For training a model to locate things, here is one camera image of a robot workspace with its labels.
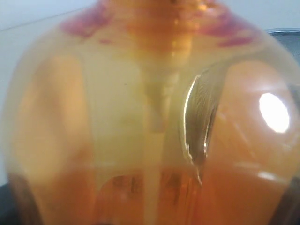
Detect orange dish soap pump bottle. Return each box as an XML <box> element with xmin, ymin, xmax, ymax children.
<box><xmin>1</xmin><ymin>0</ymin><xmax>300</xmax><ymax>225</ymax></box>

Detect steel mesh colander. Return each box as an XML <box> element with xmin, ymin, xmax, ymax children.
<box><xmin>266</xmin><ymin>28</ymin><xmax>300</xmax><ymax>63</ymax></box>

